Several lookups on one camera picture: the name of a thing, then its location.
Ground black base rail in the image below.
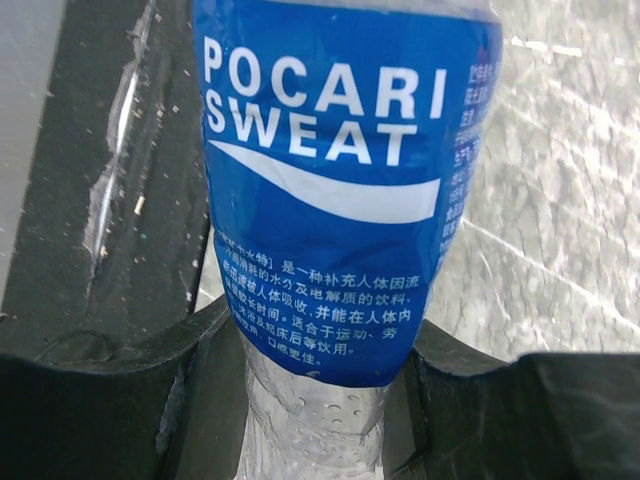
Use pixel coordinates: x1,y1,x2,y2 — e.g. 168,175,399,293
1,1,208,363

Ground blue label water bottle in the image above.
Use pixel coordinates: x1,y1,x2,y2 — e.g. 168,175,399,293
193,1,503,479

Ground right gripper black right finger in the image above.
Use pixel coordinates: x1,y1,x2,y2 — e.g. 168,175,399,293
384,322,639,479

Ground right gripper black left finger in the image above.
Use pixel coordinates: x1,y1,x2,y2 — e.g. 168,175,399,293
1,298,247,479

